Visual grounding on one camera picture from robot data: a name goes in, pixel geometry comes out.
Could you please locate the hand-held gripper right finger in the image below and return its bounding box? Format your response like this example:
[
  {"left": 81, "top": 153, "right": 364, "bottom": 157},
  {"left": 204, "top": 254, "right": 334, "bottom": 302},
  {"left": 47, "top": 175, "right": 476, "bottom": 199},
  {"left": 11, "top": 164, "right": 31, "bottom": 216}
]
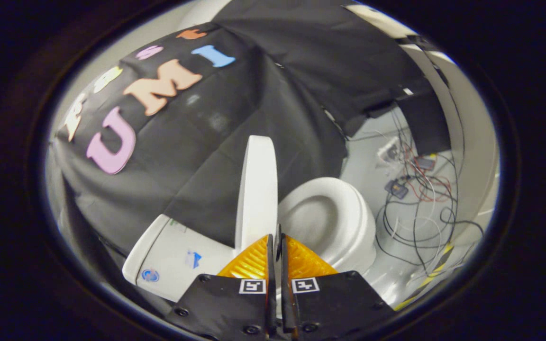
[{"left": 277, "top": 225, "right": 395, "bottom": 341}]

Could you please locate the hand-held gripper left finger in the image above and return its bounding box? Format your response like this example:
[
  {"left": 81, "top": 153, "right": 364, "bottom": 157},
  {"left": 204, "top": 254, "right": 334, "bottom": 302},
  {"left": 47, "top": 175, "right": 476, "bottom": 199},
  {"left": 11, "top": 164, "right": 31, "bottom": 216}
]
[{"left": 165, "top": 233, "right": 277, "bottom": 341}]

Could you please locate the white toilet lid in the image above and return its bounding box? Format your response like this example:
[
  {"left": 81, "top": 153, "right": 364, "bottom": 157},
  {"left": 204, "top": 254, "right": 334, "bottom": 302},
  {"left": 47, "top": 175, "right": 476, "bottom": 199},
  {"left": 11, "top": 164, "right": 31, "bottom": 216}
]
[{"left": 234, "top": 135, "right": 280, "bottom": 259}]

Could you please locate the white ceramic toilet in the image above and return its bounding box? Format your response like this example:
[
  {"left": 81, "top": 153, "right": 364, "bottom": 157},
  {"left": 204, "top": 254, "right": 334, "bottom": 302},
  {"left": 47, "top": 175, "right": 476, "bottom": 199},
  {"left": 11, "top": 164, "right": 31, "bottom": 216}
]
[{"left": 122, "top": 177, "right": 397, "bottom": 308}]

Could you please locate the yellow black floor tape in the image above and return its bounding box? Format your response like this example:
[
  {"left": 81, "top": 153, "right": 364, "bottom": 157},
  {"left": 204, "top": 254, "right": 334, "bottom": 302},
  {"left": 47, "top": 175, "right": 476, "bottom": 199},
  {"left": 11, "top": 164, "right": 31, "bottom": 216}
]
[{"left": 393, "top": 242, "right": 456, "bottom": 312}]

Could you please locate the black backdrop cloth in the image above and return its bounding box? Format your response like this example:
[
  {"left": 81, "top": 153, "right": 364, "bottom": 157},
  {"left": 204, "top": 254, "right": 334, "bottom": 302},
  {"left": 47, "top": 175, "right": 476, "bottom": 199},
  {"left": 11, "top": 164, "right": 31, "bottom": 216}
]
[{"left": 48, "top": 0, "right": 444, "bottom": 266}]

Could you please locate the black box with white label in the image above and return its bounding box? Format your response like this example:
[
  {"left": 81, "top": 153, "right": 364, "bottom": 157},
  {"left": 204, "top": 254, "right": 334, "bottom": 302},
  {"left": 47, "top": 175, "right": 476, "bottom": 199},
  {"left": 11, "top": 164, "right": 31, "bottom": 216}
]
[{"left": 395, "top": 89, "right": 452, "bottom": 156}]

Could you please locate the tangle of thin cables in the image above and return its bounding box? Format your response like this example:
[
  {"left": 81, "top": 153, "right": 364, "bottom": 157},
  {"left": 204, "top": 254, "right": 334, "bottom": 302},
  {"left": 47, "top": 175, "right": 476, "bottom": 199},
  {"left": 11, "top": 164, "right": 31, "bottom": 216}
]
[{"left": 349, "top": 107, "right": 485, "bottom": 281}]

